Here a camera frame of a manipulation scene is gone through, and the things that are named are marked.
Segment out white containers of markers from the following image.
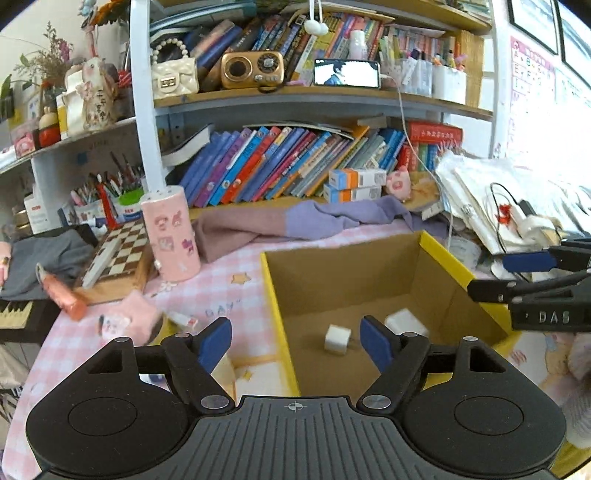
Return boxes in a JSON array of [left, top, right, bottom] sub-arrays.
[[383, 55, 467, 105]]

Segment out small white tube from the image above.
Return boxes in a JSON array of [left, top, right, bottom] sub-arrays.
[[166, 311, 200, 329]]

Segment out orange white small box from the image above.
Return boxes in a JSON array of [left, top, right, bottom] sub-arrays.
[[329, 168, 387, 189], [323, 185, 384, 204]]

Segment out pink pig plush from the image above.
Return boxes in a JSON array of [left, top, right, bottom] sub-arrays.
[[385, 167, 413, 202]]

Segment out pile of white tote bags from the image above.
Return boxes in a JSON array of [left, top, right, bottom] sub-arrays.
[[436, 152, 591, 261]]

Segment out floral ceramic figure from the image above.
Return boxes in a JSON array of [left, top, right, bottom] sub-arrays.
[[65, 58, 119, 134]]

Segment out white metal bookshelf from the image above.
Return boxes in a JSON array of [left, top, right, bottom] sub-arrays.
[[129, 0, 498, 200]]

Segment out pink fuzzy cloth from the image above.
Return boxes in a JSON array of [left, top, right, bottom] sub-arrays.
[[545, 332, 591, 448]]

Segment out white box with red label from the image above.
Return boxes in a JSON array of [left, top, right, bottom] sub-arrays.
[[23, 191, 52, 234]]

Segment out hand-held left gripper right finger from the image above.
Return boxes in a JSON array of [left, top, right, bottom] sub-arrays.
[[359, 316, 509, 412]]

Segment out orange tube bottle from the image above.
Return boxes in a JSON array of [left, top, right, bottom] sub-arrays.
[[37, 263, 87, 322]]

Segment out smartphone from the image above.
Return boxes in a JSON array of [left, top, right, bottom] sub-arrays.
[[314, 58, 382, 88]]

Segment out pink fuzzy sock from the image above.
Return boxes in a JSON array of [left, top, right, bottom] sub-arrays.
[[97, 291, 163, 345]]

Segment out yellow cardboard box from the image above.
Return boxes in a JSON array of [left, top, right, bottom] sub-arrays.
[[261, 231, 526, 398]]

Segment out white charging cable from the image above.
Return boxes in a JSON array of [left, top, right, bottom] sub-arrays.
[[381, 76, 455, 252]]

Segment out grey cloth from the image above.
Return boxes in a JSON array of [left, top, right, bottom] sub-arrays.
[[0, 228, 99, 298]]

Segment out white bottle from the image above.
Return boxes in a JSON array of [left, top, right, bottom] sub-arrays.
[[349, 30, 369, 61]]

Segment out black toy piano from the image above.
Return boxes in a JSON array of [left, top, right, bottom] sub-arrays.
[[0, 298, 62, 344]]

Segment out white hanging pompoms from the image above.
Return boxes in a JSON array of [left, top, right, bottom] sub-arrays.
[[305, 0, 329, 36]]

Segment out white power adapter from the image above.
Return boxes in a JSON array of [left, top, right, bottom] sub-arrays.
[[385, 308, 430, 340]]

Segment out pink cylinder holder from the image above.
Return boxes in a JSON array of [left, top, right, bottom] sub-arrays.
[[140, 185, 202, 283]]

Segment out row of leaning books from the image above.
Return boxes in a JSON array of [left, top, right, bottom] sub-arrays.
[[178, 122, 439, 209]]

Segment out cream handbag with pearl handle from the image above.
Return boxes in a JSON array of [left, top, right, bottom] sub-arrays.
[[150, 38, 200, 100]]

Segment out row of shelf books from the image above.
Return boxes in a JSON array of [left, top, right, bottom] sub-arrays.
[[191, 9, 458, 88]]

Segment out wooden doll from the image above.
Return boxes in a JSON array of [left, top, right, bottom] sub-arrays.
[[38, 106, 62, 147]]

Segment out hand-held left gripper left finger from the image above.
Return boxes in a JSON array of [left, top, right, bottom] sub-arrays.
[[88, 318, 234, 412]]

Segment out white charger cube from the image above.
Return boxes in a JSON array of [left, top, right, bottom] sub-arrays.
[[324, 324, 352, 356]]

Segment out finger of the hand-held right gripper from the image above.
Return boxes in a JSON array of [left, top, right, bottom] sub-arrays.
[[502, 240, 591, 274], [467, 271, 591, 305]]

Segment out black cable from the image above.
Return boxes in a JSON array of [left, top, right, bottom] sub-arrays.
[[489, 183, 555, 283]]

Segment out purple mauve cloth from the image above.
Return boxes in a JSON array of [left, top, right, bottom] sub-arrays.
[[191, 196, 419, 264]]

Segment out pink checked cloth desktop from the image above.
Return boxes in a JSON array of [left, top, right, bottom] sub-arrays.
[[4, 217, 591, 462]]

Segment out cups of pens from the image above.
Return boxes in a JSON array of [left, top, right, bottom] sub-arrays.
[[69, 152, 148, 228]]

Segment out black picture frame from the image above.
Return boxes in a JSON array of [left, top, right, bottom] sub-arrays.
[[556, 0, 591, 89], [507, 0, 559, 55]]

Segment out wooden chessboard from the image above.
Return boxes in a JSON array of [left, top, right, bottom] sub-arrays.
[[74, 217, 155, 306]]

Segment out pink wall poster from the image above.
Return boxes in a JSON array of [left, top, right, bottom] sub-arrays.
[[508, 36, 557, 155]]

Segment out gold retro radio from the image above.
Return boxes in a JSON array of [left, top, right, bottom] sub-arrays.
[[221, 50, 284, 90]]

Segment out dried flowers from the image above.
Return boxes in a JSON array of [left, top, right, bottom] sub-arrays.
[[14, 23, 75, 90]]

